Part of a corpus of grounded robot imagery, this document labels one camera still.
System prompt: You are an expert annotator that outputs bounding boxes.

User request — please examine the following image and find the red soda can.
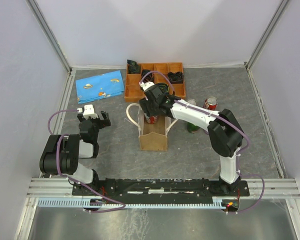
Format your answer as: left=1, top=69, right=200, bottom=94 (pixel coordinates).
left=145, top=114, right=158, bottom=124

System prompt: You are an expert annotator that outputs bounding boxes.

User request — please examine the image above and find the green glass bottle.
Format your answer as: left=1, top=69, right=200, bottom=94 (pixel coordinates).
left=187, top=122, right=200, bottom=134

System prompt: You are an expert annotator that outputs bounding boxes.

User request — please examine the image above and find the red coke can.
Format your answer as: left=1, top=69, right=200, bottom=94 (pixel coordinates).
left=203, top=96, right=218, bottom=111

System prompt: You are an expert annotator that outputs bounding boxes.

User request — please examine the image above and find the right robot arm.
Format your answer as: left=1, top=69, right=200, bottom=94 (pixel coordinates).
left=139, top=82, right=244, bottom=196

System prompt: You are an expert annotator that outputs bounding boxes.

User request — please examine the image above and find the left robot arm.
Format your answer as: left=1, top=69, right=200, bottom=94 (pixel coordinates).
left=39, top=105, right=111, bottom=195

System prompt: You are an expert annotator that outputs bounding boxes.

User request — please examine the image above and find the burlap canvas tote bag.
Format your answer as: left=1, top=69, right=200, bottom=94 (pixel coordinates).
left=125, top=103, right=178, bottom=152

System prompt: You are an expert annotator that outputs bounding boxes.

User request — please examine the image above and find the wooden compartment tray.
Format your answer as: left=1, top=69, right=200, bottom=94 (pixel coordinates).
left=124, top=62, right=186, bottom=103

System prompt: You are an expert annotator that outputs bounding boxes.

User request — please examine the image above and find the dark rolled fabric bottom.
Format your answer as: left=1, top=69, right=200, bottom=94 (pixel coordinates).
left=156, top=82, right=170, bottom=94

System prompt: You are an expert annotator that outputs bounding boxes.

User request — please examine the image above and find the dark rolled fabric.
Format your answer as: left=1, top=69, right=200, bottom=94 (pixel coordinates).
left=127, top=59, right=141, bottom=74
left=167, top=71, right=184, bottom=84
left=156, top=82, right=170, bottom=94
left=141, top=69, right=155, bottom=83

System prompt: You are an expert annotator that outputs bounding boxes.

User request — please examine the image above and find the blue space print cloth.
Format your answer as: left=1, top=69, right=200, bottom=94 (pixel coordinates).
left=75, top=70, right=125, bottom=104

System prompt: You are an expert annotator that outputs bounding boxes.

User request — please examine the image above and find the dark rolled fabric middle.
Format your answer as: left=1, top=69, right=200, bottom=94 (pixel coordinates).
left=141, top=69, right=155, bottom=83

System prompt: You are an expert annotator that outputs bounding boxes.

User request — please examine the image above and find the dark rolled fabric right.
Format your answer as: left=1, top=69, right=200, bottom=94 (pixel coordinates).
left=167, top=71, right=184, bottom=84

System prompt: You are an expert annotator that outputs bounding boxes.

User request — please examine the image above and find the dark rolled fabric top left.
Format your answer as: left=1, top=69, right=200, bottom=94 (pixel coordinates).
left=127, top=59, right=141, bottom=74

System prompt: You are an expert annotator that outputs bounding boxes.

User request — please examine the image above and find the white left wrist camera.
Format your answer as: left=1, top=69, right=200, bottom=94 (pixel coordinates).
left=82, top=104, right=98, bottom=120

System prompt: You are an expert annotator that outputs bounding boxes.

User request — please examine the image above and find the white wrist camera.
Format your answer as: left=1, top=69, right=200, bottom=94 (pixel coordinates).
left=82, top=104, right=98, bottom=120
left=139, top=81, right=155, bottom=92

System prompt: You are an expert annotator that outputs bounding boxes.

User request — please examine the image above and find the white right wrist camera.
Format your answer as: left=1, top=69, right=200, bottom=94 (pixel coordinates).
left=139, top=81, right=155, bottom=92

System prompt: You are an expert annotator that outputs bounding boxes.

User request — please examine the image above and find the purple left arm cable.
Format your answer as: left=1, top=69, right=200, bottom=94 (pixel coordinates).
left=46, top=108, right=127, bottom=214

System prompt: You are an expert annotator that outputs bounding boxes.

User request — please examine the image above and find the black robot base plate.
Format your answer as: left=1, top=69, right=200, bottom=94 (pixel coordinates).
left=88, top=178, right=250, bottom=206

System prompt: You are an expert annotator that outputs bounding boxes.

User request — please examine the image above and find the aluminium frame rail front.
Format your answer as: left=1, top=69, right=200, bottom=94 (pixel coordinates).
left=26, top=178, right=300, bottom=200

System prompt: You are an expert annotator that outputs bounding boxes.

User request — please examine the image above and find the blue slotted cable duct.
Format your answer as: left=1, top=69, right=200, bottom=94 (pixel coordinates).
left=36, top=196, right=231, bottom=208

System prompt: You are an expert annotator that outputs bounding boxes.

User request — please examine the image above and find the aluminium frame post left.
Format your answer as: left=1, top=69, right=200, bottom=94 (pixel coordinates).
left=26, top=0, right=72, bottom=72

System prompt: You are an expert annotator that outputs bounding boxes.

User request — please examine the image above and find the aluminium frame post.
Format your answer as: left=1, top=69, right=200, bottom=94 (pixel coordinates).
left=26, top=0, right=72, bottom=72
left=245, top=0, right=291, bottom=71

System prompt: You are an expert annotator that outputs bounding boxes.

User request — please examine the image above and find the aluminium frame post right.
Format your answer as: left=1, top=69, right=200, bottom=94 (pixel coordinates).
left=245, top=0, right=291, bottom=71

